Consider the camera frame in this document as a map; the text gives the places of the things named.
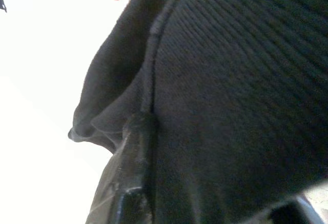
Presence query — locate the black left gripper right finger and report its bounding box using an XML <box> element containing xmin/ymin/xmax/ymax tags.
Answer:
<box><xmin>270</xmin><ymin>200</ymin><xmax>312</xmax><ymax>224</ymax></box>

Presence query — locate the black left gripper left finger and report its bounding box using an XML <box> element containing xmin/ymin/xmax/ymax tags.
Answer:
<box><xmin>86</xmin><ymin>113</ymin><xmax>158</xmax><ymax>224</ymax></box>

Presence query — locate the black garment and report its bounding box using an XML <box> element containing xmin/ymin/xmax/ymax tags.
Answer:
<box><xmin>68</xmin><ymin>0</ymin><xmax>328</xmax><ymax>224</ymax></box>

